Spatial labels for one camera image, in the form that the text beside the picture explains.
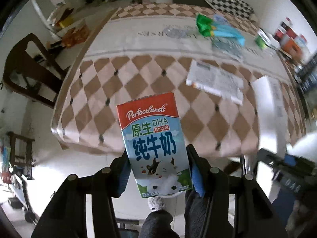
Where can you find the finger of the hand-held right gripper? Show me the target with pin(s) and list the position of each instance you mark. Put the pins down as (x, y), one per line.
(289, 160)

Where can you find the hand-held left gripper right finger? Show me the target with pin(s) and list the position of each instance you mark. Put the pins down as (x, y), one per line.
(198, 179)

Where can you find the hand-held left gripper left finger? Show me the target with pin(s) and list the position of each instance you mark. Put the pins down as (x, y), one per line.
(122, 179)

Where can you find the milk carton with cow print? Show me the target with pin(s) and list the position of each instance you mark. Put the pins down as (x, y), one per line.
(154, 143)

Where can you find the white plastic bag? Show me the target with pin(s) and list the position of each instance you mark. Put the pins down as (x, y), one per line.
(305, 142)

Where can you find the person's grey sock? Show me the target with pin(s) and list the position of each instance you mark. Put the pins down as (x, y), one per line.
(156, 203)

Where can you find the person's dark fleece pants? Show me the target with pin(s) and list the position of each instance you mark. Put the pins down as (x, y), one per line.
(156, 224)

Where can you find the white printed paper booklet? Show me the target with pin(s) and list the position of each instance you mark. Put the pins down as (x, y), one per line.
(215, 80)

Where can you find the black wheeled cart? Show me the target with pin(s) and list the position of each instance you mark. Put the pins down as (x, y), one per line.
(18, 178)

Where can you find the checkered tablecloth table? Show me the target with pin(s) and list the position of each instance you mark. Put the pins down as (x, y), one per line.
(148, 69)

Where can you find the green and white box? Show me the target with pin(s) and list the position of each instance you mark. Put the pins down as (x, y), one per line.
(265, 39)

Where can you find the clear plastic wrapper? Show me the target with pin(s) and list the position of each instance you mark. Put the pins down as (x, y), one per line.
(226, 48)

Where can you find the blue plastic packet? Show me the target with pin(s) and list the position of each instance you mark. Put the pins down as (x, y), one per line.
(229, 33)

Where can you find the dark wooden chair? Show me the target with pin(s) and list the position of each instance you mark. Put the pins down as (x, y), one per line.
(24, 62)

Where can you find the orange snack bag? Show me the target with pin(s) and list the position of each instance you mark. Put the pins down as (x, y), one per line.
(74, 33)

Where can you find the green plastic bag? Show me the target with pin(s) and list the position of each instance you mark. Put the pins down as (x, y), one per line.
(204, 24)

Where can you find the black white checkered cushion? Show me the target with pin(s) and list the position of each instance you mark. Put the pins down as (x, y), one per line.
(230, 2)

